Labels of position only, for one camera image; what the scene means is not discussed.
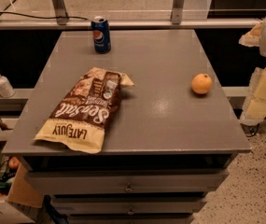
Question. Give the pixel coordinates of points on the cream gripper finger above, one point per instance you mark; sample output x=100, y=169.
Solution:
x=254, y=107
x=251, y=38

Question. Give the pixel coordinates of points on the orange fruit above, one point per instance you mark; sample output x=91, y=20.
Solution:
x=201, y=84

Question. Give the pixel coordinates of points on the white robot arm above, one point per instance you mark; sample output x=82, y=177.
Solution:
x=262, y=40

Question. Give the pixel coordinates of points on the blue pepsi can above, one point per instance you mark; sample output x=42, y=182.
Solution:
x=101, y=34

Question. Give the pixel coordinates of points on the grey drawer cabinet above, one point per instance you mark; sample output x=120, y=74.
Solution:
x=171, y=145

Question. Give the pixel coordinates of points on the top drawer knob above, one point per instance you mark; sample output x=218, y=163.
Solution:
x=128, y=189

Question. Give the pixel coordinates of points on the drawer knob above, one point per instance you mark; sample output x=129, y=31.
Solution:
x=128, y=189
x=130, y=211

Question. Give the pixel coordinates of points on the middle drawer knob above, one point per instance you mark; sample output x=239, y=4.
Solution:
x=130, y=211

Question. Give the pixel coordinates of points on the brown yellow chip bag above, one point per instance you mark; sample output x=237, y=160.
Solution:
x=81, y=117

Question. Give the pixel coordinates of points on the white pump sanitizer bottle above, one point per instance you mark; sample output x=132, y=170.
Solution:
x=6, y=89

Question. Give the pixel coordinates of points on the red apple in box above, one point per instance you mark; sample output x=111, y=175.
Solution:
x=13, y=163

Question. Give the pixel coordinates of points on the cardboard box with groceries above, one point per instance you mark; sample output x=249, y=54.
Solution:
x=19, y=202

